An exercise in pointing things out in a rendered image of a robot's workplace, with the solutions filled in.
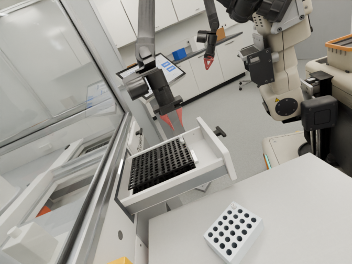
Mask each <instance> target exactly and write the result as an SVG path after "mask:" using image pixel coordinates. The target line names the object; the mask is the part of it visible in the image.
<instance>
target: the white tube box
mask: <svg viewBox="0 0 352 264"><path fill-rule="evenodd" d="M232 203H235V205H236V209H235V210H234V209H232V207H231V205H229V206H228V208H227V209H226V210H225V211H224V212H223V213H222V214H221V215H220V217H219V218H218V219H217V220H216V221H215V222H214V223H213V225H212V226H211V227H210V228H209V229H208V230H207V231H206V232H205V234H204V235H203V237H204V239H205V241H206V243H207V244H208V245H209V246H210V247H211V248H212V249H213V250H214V251H215V252H216V253H217V254H218V255H219V256H220V257H221V258H222V259H223V260H224V261H225V262H226V263H227V264H239V263H240V262H241V260H242V259H243V257H244V256H245V254H246V253H247V251H248V250H249V249H250V247H251V246H252V245H253V243H254V242H255V240H256V239H257V238H258V236H259V235H260V233H261V232H262V231H263V229H264V228H265V227H264V224H263V221H262V218H260V217H259V216H257V215H255V214H254V213H252V212H251V211H249V210H247V209H245V208H244V207H242V206H241V205H239V204H237V203H236V202H234V201H232Z"/></svg>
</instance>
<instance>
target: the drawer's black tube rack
mask: <svg viewBox="0 0 352 264"><path fill-rule="evenodd" d="M195 168H196V166H195V163H192V164H190V165H188V162H187V160H186V157H185V154H184V152H183V149H182V146H181V143H180V140H179V139H176V140H174V141H171V142H169V143H167V144H165V145H162V146H160V147H158V148H155V149H153V150H151V151H148V152H146V153H143V154H141V155H139V156H137V157H134V158H133V159H132V164H131V170H130V177H129V184H128V190H131V189H133V195H134V194H136V193H139V192H141V191H143V190H146V189H148V188H150V187H152V186H155V185H157V184H159V183H162V182H164V181H167V180H169V179H172V178H174V177H176V176H179V175H181V174H183V173H186V172H188V171H190V170H193V169H195ZM131 184H132V185H131ZM130 187H131V188H130Z"/></svg>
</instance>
